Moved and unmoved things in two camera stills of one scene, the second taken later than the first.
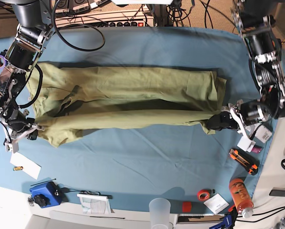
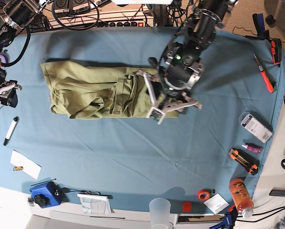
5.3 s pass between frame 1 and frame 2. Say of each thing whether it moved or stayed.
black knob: stayed
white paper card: stayed
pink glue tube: stayed
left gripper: moved
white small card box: stayed
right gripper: moved
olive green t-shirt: moved
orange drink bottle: stayed
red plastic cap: stayed
